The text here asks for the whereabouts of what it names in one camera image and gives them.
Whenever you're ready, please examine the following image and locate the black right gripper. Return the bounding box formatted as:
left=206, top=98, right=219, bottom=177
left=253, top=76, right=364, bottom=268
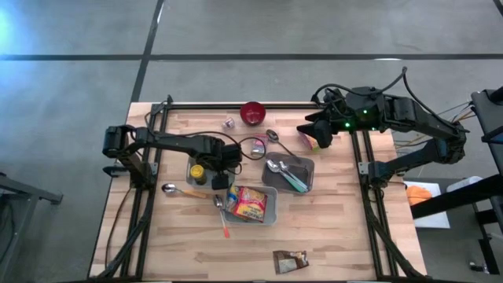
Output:
left=296, top=89, right=357, bottom=149

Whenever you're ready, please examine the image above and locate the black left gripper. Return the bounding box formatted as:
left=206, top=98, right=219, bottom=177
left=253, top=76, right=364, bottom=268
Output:
left=195, top=136, right=244, bottom=192

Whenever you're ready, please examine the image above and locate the blue yellow ramen packet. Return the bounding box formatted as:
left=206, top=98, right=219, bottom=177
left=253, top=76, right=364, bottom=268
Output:
left=226, top=183, right=241, bottom=213

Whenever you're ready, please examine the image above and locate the lime chili ramen packet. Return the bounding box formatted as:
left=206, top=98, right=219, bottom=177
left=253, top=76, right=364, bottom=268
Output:
left=297, top=131, right=321, bottom=153

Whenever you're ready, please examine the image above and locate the dark jar yellow lid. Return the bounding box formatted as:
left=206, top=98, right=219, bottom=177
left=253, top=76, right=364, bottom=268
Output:
left=189, top=164, right=208, bottom=186

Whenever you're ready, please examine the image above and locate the red ramen packet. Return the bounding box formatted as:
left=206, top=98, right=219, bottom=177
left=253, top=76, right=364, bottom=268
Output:
left=234, top=186, right=269, bottom=223

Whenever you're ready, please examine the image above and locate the red patterned box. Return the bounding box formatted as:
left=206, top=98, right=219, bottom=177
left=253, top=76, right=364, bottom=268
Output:
left=250, top=134, right=269, bottom=158

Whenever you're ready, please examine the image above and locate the spoon wooden handle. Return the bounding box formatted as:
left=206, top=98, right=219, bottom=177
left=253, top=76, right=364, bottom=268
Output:
left=161, top=182, right=209, bottom=199

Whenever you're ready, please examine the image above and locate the spoon light blue handle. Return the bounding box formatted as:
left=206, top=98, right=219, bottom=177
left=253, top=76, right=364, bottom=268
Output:
left=278, top=160, right=310, bottom=190

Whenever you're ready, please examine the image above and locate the steel spoon green handle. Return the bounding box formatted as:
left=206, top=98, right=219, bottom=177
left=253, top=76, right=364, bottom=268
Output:
left=266, top=159, right=307, bottom=194

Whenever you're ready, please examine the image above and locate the brown foil packet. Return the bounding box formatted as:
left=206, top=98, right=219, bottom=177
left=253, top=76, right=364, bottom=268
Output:
left=272, top=249, right=310, bottom=275

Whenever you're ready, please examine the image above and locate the white plastic bin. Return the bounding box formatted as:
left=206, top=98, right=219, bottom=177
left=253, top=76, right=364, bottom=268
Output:
left=223, top=185, right=278, bottom=226
left=185, top=155, right=237, bottom=189

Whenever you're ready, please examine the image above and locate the dark grey translucent bin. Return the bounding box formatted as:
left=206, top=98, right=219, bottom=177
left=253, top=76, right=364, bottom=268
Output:
left=261, top=151, right=315, bottom=194

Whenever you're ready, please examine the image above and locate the red and black bowl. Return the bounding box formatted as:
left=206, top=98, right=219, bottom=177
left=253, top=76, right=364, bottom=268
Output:
left=239, top=101, right=267, bottom=127

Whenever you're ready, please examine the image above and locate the orange cloth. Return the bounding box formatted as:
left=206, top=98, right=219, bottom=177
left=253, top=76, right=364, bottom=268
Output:
left=406, top=185, right=433, bottom=207

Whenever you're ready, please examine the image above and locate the white sheet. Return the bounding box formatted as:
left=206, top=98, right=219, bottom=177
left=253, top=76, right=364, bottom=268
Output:
left=403, top=180, right=452, bottom=230

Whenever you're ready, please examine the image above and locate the black diagonal bar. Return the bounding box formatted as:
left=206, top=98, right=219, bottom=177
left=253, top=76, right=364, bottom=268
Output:
left=410, top=175, right=503, bottom=220

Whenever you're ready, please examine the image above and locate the white plastic container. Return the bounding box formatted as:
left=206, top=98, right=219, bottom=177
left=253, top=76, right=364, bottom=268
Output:
left=446, top=175, right=483, bottom=193

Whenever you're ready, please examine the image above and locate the black equipment cart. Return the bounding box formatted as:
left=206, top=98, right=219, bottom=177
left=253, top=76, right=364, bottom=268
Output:
left=470, top=86, right=503, bottom=176

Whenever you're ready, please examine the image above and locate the grey metal stand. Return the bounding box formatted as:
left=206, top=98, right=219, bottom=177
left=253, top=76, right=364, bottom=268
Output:
left=0, top=171, right=64, bottom=283

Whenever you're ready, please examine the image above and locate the small black device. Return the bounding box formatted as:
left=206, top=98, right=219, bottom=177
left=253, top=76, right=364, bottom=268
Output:
left=469, top=261, right=490, bottom=275

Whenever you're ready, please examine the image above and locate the spoon orange handle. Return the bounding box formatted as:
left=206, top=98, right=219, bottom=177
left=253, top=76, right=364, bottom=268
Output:
left=213, top=194, right=231, bottom=240

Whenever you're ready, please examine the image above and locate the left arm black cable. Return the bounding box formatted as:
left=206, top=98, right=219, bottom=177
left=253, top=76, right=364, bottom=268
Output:
left=143, top=102, right=268, bottom=176

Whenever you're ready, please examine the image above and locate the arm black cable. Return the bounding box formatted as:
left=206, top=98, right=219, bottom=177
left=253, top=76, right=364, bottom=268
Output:
left=143, top=102, right=268, bottom=176
left=312, top=65, right=449, bottom=119

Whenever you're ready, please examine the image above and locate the black aluminium table frame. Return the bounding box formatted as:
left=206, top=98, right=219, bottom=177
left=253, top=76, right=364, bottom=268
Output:
left=94, top=94, right=429, bottom=281

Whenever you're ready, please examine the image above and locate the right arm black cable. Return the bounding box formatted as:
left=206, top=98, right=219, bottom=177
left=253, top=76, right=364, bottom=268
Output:
left=312, top=65, right=449, bottom=119

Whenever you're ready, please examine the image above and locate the brown hanging cable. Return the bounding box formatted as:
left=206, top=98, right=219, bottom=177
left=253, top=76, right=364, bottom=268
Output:
left=104, top=186, right=133, bottom=270

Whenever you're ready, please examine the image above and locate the coloured cable bundle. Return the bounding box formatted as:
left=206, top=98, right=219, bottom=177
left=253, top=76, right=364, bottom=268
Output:
left=395, top=101, right=476, bottom=150

